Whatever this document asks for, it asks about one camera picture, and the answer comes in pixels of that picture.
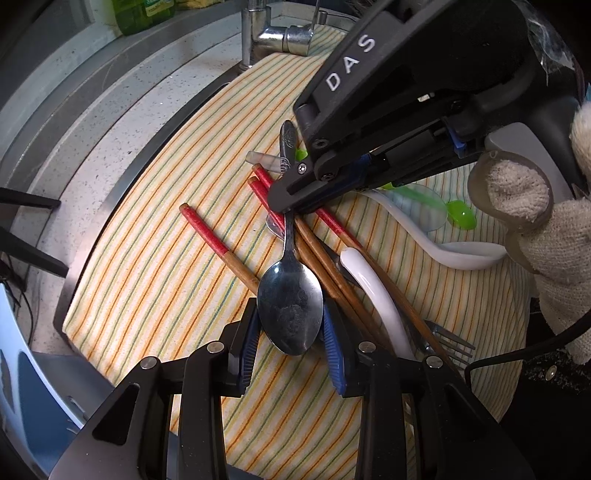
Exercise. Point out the blue plastic basket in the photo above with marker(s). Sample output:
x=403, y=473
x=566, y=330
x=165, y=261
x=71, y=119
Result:
x=45, y=398

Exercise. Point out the yellow striped cloth mat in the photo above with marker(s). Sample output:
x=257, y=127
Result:
x=153, y=287

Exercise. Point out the green dish soap bottle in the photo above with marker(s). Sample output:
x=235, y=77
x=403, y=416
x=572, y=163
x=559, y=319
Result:
x=134, y=16

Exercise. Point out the red wooden chopstick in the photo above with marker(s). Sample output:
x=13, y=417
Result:
x=243, y=273

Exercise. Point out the black camera tripod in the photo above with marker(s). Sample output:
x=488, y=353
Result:
x=20, y=240

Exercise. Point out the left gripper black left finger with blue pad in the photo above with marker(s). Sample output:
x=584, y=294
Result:
x=165, y=412

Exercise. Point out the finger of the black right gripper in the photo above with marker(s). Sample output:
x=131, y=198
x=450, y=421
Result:
x=300, y=190

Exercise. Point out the large steel spoon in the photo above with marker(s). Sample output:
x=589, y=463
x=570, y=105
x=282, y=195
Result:
x=289, y=299

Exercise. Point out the chrome kitchen faucet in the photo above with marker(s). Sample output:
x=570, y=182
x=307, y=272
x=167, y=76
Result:
x=260, y=38

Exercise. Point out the green plastic spoon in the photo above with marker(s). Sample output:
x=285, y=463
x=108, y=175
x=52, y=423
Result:
x=428, y=210

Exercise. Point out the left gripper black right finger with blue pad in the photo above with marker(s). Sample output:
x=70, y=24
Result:
x=419, y=419

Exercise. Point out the white ceramic spoon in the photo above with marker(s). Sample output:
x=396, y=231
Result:
x=466, y=256
x=370, y=282

